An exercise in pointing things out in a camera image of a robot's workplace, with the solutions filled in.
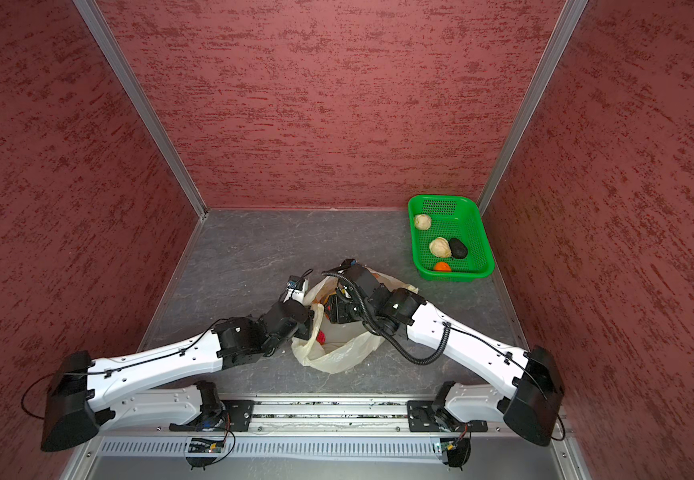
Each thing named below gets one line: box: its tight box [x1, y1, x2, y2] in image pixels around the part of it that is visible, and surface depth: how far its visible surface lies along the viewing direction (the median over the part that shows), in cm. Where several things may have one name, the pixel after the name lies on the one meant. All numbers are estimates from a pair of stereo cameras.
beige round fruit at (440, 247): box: [429, 236, 452, 258], surface depth 105 cm
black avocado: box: [449, 238, 468, 259], surface depth 105 cm
